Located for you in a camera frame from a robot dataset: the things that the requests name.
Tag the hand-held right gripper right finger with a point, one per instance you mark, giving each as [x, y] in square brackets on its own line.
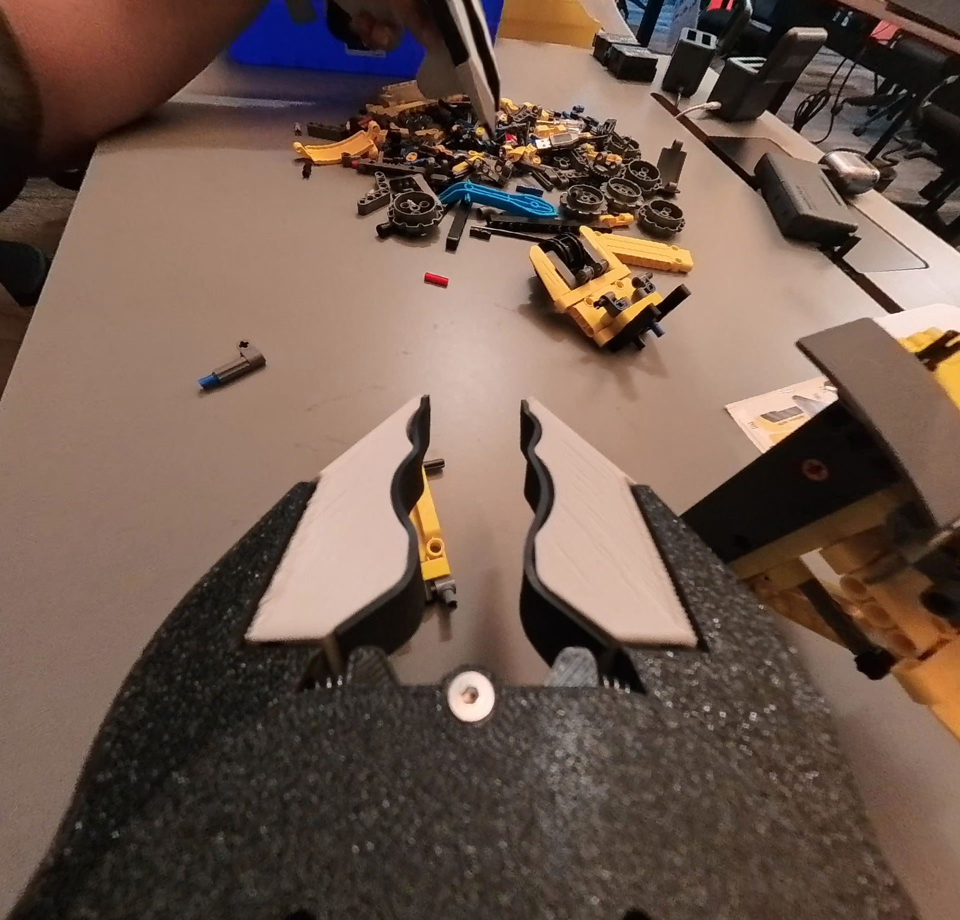
[600, 553]

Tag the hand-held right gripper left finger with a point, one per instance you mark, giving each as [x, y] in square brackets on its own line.
[345, 545]

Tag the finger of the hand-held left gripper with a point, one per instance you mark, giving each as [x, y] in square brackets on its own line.
[442, 80]
[480, 43]

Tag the pile of toy building parts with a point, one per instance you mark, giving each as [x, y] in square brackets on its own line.
[480, 155]

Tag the yellow toy frame piece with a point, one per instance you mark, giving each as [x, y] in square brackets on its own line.
[433, 530]

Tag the grey connector with blue pin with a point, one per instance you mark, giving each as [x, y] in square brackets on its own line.
[236, 365]

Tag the person's left forearm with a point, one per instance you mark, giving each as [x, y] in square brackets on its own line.
[112, 58]

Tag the blue plastic bin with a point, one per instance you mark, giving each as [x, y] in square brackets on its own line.
[300, 50]

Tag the large yellow plastic bin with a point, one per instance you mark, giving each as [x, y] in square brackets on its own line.
[540, 20]

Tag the cyan plastic separator tool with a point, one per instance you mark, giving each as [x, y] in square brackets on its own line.
[495, 199]

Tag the black block with yellow beams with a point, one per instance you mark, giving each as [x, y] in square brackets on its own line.
[787, 500]

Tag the black charging case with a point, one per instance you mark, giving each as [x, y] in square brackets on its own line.
[686, 62]
[765, 73]

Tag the instruction leaflet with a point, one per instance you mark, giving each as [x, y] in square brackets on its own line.
[772, 418]

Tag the small yellow toy assembly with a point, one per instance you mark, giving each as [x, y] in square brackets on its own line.
[592, 313]

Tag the long yellow toy panel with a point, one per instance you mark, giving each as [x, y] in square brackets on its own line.
[652, 253]

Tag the black power adapter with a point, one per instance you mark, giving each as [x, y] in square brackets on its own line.
[802, 197]

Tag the silver rounded device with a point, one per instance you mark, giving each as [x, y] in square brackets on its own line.
[851, 170]

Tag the black camera battery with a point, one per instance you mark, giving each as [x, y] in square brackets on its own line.
[607, 47]
[634, 62]

